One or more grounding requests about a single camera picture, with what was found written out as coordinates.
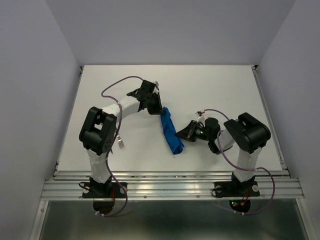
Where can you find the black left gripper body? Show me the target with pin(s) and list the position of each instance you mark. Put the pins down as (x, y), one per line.
(149, 98)

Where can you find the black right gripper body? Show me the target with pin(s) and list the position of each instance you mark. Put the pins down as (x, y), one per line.
(201, 133)

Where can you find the blue satin napkin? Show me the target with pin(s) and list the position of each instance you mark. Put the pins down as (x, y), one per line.
(174, 143)

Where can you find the silver fork black handle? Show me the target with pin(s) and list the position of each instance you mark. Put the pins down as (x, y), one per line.
(120, 142)

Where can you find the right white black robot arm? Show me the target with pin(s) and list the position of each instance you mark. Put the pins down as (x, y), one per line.
(248, 133)

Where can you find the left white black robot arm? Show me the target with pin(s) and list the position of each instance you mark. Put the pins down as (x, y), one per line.
(100, 131)

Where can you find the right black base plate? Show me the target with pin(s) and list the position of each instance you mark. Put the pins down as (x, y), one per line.
(233, 189)

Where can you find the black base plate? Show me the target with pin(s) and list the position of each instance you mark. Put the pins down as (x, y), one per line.
(120, 190)
(233, 189)

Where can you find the aluminium frame rail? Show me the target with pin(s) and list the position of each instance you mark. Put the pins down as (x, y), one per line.
(173, 205)

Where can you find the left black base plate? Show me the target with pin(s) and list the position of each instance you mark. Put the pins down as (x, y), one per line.
(120, 190)

